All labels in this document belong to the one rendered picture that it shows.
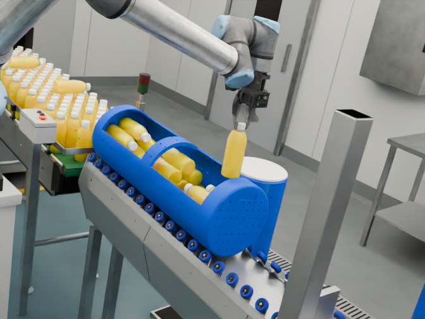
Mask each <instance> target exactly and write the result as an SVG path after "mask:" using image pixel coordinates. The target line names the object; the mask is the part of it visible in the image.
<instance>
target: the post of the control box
mask: <svg viewBox="0 0 425 319"><path fill-rule="evenodd" d="M41 146H42V144H34V143H33V142H32V141H30V156H29V164H28V179H27V193H26V201H25V216H24V224H23V239H22V254H21V262H20V277H19V285H18V300H17V308H16V312H17V314H18V316H22V315H26V312H27V299H28V286H29V278H30V265H31V257H32V244H33V236H34V223H35V209H36V202H37V188H38V181H39V167H40V154H41Z"/></svg>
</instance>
